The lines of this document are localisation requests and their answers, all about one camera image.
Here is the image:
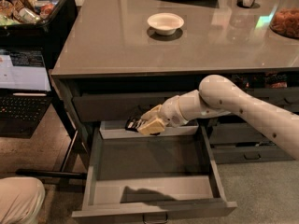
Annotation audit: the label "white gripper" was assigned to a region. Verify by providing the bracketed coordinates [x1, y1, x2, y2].
[137, 95, 188, 135]

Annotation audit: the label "black rxbar chocolate wrapper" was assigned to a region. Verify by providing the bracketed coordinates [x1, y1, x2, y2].
[124, 107, 145, 133]

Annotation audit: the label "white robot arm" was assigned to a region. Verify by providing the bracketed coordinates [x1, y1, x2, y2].
[137, 75, 299, 160]

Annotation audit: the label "open grey middle drawer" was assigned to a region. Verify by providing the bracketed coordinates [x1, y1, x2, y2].
[72, 127, 237, 224]

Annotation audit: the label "grey top drawer front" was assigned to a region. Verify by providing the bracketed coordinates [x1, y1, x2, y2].
[73, 91, 181, 122]

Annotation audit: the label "right bottom grey drawer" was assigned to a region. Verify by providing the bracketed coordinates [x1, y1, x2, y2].
[212, 146, 292, 164]

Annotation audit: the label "right middle grey drawer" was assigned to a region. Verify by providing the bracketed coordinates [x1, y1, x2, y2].
[209, 123, 267, 145]

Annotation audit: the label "right top grey drawer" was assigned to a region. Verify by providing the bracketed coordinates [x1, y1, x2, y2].
[245, 87, 299, 113]

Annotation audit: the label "white paper bowl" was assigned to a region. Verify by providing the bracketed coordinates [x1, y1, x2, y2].
[147, 13, 184, 35]

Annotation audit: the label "open black laptop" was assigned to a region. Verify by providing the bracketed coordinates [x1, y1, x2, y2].
[0, 49, 52, 138]

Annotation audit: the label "black bin of snacks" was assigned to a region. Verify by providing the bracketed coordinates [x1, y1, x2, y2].
[0, 0, 78, 68]

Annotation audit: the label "person's knee beige trousers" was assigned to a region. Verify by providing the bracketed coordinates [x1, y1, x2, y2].
[0, 176, 45, 224]

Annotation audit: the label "bowl of brown snacks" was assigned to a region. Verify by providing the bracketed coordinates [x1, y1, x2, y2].
[270, 7, 299, 38]

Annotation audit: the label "black laptop stand frame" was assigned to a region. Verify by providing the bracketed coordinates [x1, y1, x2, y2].
[15, 91, 88, 180]

